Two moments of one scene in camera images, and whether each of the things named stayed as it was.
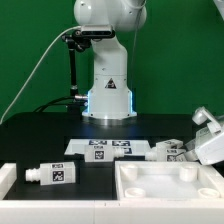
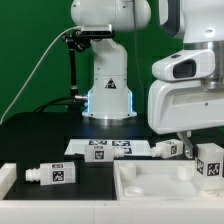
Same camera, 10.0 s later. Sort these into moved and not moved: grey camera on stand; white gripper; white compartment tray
Moved: white gripper
Not moved: grey camera on stand; white compartment tray
